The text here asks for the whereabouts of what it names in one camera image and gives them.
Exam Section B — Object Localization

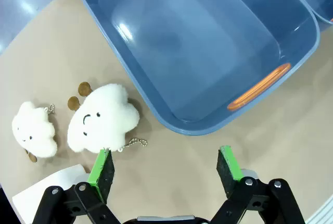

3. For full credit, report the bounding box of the white digital clock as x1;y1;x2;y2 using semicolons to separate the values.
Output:
11;164;89;224

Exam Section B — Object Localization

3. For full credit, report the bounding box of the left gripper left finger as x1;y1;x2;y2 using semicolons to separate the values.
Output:
32;148;118;224

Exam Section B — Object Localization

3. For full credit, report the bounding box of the small white cloud plush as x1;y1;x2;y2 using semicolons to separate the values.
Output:
11;101;58;163

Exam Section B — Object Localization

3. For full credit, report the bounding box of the large white cloud plush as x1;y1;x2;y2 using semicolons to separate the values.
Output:
67;82;148;154

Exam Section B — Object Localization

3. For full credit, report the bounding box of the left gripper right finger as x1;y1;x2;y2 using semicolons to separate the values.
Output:
209;145;305;224

